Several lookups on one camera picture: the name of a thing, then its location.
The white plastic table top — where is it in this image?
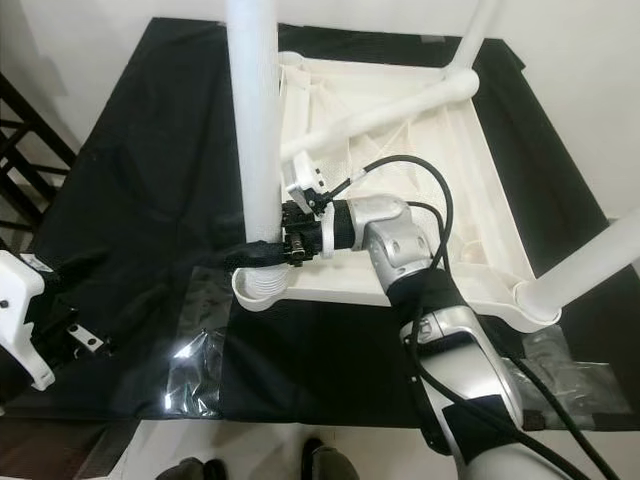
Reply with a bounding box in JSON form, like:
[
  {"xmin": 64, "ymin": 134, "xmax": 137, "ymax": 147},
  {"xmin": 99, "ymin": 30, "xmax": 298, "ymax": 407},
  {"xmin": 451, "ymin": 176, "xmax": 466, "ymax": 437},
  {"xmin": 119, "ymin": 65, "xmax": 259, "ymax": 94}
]
[{"xmin": 232, "ymin": 50, "xmax": 561, "ymax": 331}]

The black tablecloth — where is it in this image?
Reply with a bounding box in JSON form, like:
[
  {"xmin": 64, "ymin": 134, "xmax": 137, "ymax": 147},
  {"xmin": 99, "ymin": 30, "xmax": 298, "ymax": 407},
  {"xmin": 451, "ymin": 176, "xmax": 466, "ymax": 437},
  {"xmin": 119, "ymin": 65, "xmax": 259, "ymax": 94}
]
[{"xmin": 0, "ymin": 18, "xmax": 640, "ymax": 431}]

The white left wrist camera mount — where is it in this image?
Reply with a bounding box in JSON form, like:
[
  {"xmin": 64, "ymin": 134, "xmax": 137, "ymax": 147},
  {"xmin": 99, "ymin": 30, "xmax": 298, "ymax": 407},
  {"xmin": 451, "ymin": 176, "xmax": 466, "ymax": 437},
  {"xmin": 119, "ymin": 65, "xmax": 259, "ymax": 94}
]
[{"xmin": 0, "ymin": 250, "xmax": 61, "ymax": 391}]

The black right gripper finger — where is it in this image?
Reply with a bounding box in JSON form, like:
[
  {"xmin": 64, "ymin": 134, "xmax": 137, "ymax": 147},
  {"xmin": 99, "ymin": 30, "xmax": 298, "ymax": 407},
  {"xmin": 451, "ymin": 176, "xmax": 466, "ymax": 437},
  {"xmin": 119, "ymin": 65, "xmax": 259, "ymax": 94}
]
[{"xmin": 225, "ymin": 240, "xmax": 298, "ymax": 269}]

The clear tape patch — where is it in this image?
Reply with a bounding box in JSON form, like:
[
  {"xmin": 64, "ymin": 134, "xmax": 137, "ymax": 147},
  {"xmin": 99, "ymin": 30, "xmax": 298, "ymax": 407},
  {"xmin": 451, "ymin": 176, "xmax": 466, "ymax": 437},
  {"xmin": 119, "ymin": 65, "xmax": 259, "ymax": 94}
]
[{"xmin": 500, "ymin": 325, "xmax": 631, "ymax": 426}]

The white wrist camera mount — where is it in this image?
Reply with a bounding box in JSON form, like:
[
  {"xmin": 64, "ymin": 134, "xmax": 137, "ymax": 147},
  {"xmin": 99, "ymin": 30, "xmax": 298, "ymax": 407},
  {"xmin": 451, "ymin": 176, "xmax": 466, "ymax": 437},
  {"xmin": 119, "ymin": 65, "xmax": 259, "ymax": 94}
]
[
  {"xmin": 0, "ymin": 250, "xmax": 61, "ymax": 391},
  {"xmin": 285, "ymin": 155, "xmax": 346, "ymax": 261}
]

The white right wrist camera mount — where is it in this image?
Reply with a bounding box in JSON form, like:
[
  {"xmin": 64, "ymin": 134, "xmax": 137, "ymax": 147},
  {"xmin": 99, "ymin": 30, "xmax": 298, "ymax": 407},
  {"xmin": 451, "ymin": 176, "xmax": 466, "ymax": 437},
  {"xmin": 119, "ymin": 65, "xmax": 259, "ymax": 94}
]
[{"xmin": 285, "ymin": 155, "xmax": 346, "ymax": 261}]

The dark right robot foot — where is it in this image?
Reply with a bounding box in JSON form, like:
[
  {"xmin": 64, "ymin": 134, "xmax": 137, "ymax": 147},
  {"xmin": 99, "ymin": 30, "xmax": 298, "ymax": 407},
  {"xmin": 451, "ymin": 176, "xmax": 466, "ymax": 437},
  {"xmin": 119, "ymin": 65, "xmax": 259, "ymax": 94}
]
[{"xmin": 300, "ymin": 438, "xmax": 351, "ymax": 480}]

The black stool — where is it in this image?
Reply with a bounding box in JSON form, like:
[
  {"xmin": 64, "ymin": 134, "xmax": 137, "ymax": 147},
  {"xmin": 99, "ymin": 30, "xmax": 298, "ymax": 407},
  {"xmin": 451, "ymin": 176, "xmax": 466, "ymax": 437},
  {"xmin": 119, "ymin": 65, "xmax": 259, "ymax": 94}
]
[{"xmin": 0, "ymin": 75, "xmax": 76, "ymax": 236}]

